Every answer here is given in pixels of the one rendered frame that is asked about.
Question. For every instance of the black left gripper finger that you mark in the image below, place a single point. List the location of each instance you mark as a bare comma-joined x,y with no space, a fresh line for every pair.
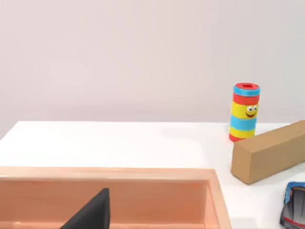
95,212

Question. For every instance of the shallow salmon-coloured box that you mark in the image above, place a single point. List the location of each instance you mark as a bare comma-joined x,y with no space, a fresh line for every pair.
152,198

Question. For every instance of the striped smiling face cylinder toy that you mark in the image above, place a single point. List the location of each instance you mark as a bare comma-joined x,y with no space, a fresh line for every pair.
244,114

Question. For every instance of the brown cardboard box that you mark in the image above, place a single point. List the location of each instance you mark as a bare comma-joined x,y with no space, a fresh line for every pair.
267,157

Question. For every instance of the blue and grey toy car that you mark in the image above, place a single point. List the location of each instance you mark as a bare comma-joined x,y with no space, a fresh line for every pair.
294,205

